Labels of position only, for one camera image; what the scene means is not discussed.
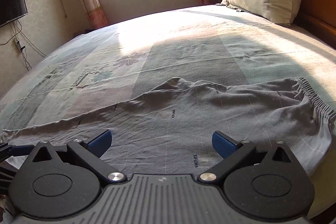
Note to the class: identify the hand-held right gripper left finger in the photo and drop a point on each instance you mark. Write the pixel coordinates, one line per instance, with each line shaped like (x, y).
(101, 141)

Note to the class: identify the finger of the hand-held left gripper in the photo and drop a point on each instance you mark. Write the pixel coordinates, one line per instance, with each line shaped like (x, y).
(18, 151)
(6, 172)

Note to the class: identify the white power strip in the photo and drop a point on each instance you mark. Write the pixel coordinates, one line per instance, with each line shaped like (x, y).
(19, 45)

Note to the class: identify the grey pants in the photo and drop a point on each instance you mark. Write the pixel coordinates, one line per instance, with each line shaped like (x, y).
(183, 113)

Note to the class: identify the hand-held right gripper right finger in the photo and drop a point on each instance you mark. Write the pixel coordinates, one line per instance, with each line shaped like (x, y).
(223, 145)

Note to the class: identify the black wall television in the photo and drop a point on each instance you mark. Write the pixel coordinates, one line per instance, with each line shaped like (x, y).
(11, 7)

